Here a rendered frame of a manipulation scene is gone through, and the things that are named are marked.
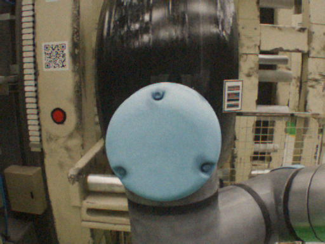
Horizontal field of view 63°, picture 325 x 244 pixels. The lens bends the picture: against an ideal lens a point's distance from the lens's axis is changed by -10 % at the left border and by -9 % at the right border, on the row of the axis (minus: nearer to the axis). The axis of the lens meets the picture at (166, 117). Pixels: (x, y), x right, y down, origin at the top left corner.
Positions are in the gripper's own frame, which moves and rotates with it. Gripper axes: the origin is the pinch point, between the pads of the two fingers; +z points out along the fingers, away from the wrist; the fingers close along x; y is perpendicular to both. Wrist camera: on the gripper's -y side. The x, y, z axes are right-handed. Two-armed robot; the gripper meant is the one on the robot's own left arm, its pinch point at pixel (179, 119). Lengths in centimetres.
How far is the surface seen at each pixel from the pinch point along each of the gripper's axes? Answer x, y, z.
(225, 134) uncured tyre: -9.1, -3.4, 5.3
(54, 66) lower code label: 33.4, 11.4, 18.8
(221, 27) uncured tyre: -7.4, 17.0, 1.3
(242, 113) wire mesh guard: -23, -4, 62
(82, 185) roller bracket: 24.2, -18.2, 13.4
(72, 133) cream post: 29.5, -6.4, 21.0
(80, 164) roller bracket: 25.3, -13.6, 15.7
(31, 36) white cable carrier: 40.8, 19.8, 18.9
